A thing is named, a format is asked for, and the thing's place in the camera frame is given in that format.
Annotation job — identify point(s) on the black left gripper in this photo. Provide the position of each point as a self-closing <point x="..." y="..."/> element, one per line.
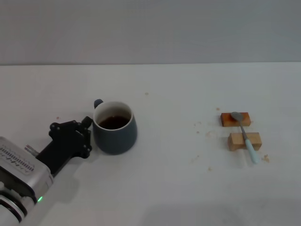
<point x="58" y="155"/>

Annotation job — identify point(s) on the dark grey ceramic cup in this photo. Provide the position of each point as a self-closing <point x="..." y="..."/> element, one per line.
<point x="115" y="141"/>

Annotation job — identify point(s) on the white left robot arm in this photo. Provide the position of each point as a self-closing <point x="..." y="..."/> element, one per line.
<point x="11" y="207"/>

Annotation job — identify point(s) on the dark coffee liquid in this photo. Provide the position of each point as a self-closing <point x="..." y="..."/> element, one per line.
<point x="114" y="123"/>

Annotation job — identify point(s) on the orange stained wooden block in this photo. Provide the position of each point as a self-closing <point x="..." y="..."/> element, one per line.
<point x="225" y="120"/>

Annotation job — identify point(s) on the light wooden bridge block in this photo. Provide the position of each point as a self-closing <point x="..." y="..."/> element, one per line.
<point x="235" y="141"/>

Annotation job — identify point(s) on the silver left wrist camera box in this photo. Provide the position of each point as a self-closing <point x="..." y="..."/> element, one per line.
<point x="21" y="164"/>

